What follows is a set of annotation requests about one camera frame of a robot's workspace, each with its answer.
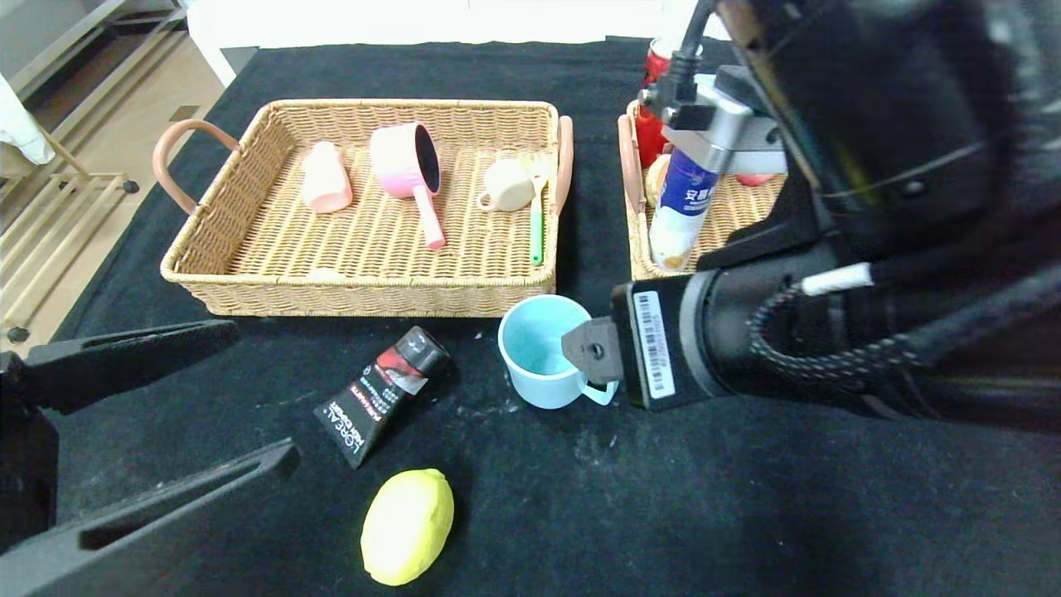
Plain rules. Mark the black face wash tube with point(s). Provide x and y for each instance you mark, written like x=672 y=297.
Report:
x=381 y=398

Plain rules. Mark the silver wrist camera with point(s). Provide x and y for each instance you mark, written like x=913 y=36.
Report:
x=729 y=124

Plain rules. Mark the white bottle with blue cap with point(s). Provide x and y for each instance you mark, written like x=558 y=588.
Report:
x=684 y=211

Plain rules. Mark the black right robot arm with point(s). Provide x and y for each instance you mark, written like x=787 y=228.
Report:
x=912 y=124

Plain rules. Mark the small pale round object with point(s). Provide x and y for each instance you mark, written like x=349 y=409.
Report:
x=323 y=274

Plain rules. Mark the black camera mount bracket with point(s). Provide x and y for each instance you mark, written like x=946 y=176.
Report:
x=771 y=232

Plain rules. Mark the wicker basket holding food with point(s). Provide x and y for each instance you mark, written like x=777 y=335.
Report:
x=634 y=249

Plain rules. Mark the wicker basket holding kitchen toys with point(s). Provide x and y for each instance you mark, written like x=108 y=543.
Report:
x=373 y=257

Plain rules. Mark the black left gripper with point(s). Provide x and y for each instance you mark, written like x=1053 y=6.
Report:
x=25 y=377

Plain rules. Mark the small pink bottle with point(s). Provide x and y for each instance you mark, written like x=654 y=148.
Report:
x=326 y=182

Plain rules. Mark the small cream mug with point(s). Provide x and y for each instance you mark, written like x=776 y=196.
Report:
x=507 y=186

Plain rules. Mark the red soda can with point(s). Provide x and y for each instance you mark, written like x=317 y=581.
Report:
x=651 y=137

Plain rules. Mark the dark floor socket plate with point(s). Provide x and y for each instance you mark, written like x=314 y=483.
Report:
x=184 y=113

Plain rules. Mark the wooden rack with casters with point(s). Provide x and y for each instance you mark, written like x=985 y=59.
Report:
x=50 y=224

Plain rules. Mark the brown round bread bun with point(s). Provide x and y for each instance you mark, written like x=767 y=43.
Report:
x=656 y=186

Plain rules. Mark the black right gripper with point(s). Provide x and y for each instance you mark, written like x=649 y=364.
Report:
x=655 y=344

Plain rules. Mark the pink toy saucepan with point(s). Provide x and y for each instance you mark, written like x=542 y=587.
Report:
x=398 y=162

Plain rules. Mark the white hanging cloth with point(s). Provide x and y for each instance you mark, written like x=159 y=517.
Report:
x=16 y=124

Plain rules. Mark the grey shelf unit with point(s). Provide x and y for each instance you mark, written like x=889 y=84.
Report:
x=66 y=41

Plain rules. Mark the white desk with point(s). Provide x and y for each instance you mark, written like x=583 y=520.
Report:
x=331 y=21

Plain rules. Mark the yellow lemon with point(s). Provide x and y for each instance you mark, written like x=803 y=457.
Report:
x=406 y=526

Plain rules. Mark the pink peach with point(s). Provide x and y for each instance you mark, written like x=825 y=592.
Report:
x=754 y=179

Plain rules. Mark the teal plastic cup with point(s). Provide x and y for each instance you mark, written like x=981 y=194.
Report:
x=539 y=365

